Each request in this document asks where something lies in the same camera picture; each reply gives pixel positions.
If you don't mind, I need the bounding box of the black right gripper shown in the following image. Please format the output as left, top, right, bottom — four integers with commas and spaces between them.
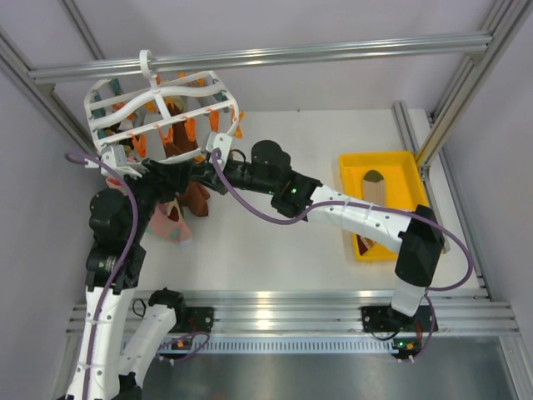
189, 158, 276, 198

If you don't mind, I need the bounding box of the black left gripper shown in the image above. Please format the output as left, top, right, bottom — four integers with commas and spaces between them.
117, 156, 192, 241

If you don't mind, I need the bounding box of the pink patterned sock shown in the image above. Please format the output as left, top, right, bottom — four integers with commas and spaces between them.
149, 203, 192, 245

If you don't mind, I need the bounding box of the white round clip hanger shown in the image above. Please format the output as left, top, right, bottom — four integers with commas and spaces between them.
83, 71, 245, 163

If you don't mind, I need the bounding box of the tan brown sock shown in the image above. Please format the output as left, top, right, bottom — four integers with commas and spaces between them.
167, 200, 182, 223

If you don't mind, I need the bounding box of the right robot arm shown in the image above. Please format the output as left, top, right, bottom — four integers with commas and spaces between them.
192, 140, 444, 331

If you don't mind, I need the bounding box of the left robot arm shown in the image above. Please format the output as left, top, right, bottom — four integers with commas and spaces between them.
64, 160, 192, 399

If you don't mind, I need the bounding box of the brown sock on hanger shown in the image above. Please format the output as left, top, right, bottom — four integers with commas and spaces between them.
163, 122, 211, 218

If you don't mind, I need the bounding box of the yellow plastic bin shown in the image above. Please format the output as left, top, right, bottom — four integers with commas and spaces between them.
338, 150, 431, 263

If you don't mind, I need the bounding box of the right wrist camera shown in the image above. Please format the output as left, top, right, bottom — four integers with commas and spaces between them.
202, 132, 233, 163

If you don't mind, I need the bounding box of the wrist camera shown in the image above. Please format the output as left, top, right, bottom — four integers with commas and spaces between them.
202, 132, 233, 163
82, 145, 147, 178

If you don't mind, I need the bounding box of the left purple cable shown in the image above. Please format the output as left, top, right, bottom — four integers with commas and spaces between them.
64, 152, 211, 400

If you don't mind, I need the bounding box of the purple cable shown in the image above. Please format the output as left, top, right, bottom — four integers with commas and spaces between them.
210, 150, 473, 363
64, 152, 211, 400

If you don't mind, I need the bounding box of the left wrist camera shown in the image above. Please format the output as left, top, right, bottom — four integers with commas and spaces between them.
82, 145, 147, 178

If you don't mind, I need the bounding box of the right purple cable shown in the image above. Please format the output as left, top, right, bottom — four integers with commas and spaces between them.
210, 150, 473, 363

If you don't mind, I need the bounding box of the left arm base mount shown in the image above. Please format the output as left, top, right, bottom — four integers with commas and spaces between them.
182, 307, 214, 333

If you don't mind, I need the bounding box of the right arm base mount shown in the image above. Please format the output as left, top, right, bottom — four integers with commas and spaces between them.
361, 305, 439, 334

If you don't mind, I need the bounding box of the aluminium top rail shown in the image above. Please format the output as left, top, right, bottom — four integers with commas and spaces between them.
28, 31, 493, 84

